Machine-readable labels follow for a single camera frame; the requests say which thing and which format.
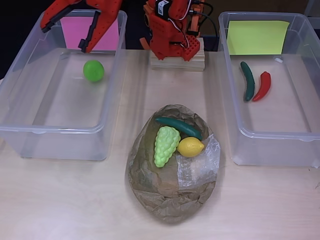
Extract clear plastic bin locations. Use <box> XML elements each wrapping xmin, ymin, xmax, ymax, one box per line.
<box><xmin>0</xmin><ymin>9</ymin><xmax>128</xmax><ymax>161</ymax></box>
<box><xmin>218</xmin><ymin>11</ymin><xmax>320</xmax><ymax>168</ymax></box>

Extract yellow toy lemon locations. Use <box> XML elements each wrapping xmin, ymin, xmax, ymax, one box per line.
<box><xmin>177</xmin><ymin>137</ymin><xmax>205</xmax><ymax>158</ymax></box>

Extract curved dark green toy cucumber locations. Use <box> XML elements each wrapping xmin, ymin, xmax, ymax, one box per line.
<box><xmin>155</xmin><ymin>117</ymin><xmax>203</xmax><ymax>141</ymax></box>

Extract wooden base block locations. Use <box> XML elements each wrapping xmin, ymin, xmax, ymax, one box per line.
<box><xmin>150</xmin><ymin>38</ymin><xmax>206</xmax><ymax>73</ymax></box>

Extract crumpled brown paper bag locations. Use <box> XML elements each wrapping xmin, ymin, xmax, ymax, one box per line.
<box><xmin>127</xmin><ymin>104</ymin><xmax>222</xmax><ymax>225</ymax></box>

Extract straight dark green toy cucumber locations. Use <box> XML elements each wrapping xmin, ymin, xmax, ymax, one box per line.
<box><xmin>240</xmin><ymin>61</ymin><xmax>256</xmax><ymax>102</ymax></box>

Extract pink sticky note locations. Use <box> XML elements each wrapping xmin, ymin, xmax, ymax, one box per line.
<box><xmin>59</xmin><ymin>16</ymin><xmax>120</xmax><ymax>51</ymax></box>

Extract yellow sticky note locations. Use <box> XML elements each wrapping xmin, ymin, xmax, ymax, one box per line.
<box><xmin>226</xmin><ymin>20</ymin><xmax>291</xmax><ymax>56</ymax></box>

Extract green toy apple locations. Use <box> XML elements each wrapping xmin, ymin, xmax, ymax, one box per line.
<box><xmin>83</xmin><ymin>59</ymin><xmax>105</xmax><ymax>83</ymax></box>

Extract red toy chili pepper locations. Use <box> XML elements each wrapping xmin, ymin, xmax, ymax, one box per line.
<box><xmin>252</xmin><ymin>71</ymin><xmax>272</xmax><ymax>102</ymax></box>

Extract black cable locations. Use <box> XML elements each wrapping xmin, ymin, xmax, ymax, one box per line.
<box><xmin>199</xmin><ymin>2</ymin><xmax>219</xmax><ymax>52</ymax></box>

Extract orange printed clamp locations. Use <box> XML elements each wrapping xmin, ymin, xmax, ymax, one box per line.
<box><xmin>139</xmin><ymin>1</ymin><xmax>156</xmax><ymax>51</ymax></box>

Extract light green toy grapes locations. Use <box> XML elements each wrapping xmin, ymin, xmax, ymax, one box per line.
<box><xmin>153</xmin><ymin>126</ymin><xmax>181</xmax><ymax>168</ymax></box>

